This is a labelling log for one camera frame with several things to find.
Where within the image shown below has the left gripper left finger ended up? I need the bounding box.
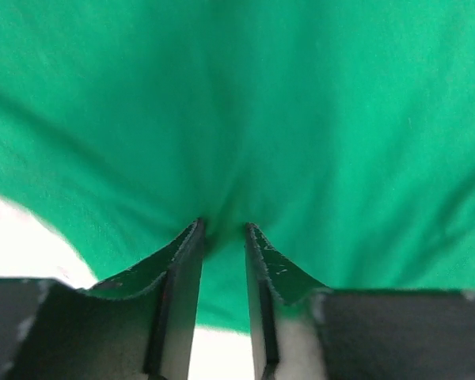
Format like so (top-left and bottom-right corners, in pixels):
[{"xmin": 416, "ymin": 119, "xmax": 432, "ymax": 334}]
[{"xmin": 0, "ymin": 219, "xmax": 205, "ymax": 379}]

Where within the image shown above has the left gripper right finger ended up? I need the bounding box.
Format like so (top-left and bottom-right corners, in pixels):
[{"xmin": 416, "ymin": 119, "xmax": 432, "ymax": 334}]
[{"xmin": 245, "ymin": 223, "xmax": 475, "ymax": 379}]

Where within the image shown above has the green t-shirt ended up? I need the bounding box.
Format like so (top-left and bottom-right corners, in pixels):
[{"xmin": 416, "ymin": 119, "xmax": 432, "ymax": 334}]
[{"xmin": 0, "ymin": 1, "xmax": 475, "ymax": 331}]

